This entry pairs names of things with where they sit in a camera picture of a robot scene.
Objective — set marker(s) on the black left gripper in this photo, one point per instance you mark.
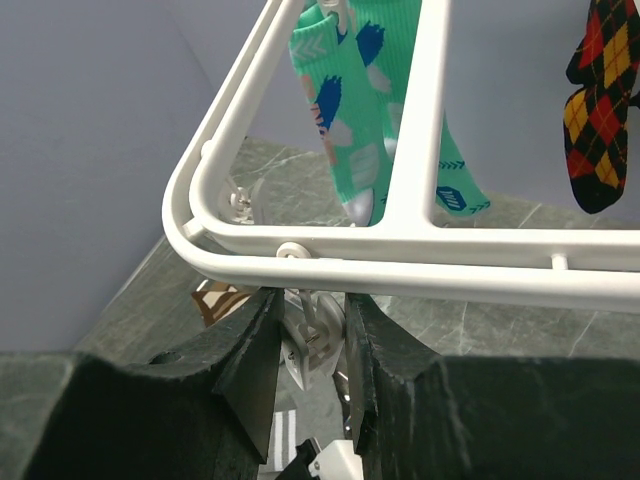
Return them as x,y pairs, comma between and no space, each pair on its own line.
298,468

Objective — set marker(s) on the brown argyle sock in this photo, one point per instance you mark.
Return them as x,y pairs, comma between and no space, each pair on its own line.
215,300

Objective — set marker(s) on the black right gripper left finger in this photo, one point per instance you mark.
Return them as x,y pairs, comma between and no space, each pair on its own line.
199,410

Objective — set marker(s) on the grey striped sock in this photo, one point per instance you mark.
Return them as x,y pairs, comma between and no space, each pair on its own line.
283,442

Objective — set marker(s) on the white clip sock hanger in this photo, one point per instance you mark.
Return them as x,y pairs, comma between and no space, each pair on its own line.
404,254

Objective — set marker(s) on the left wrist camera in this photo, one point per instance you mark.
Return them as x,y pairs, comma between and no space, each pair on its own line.
337,461

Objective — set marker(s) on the teal patterned sock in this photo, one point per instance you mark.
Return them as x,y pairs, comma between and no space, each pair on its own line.
325,56
385,35

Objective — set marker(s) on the white hanger clip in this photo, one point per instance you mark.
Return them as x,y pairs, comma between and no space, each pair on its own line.
312,335
248,206

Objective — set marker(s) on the red yellow argyle sock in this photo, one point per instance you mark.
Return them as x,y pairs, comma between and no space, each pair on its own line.
604,68

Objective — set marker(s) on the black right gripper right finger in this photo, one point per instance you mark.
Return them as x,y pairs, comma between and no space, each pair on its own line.
418,414

